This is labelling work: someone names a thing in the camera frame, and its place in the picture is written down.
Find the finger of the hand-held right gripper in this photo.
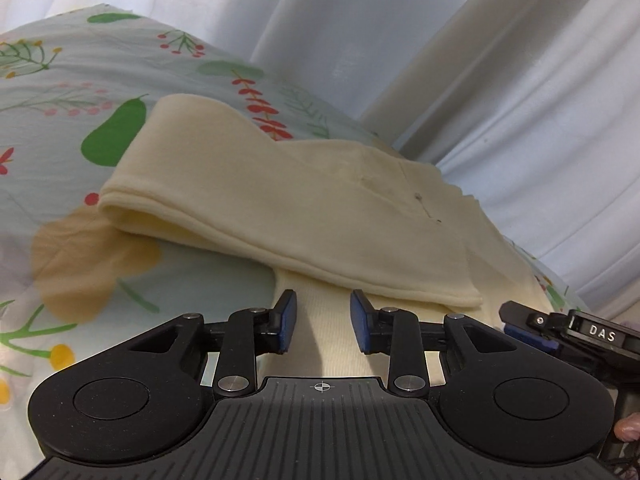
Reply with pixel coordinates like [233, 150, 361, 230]
[499, 300, 562, 357]

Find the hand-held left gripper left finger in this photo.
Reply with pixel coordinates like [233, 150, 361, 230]
[124, 289, 300, 397]

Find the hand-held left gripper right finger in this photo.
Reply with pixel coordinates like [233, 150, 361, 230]
[349, 289, 520, 399]

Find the cream knit sweater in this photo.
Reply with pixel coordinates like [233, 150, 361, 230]
[97, 94, 547, 382]

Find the person's right hand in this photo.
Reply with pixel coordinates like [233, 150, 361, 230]
[612, 411, 640, 444]

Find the white curtain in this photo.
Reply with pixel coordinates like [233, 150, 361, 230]
[0, 0, 640, 333]

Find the floral printed bed sheet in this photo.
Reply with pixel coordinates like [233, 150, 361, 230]
[0, 4, 583, 480]

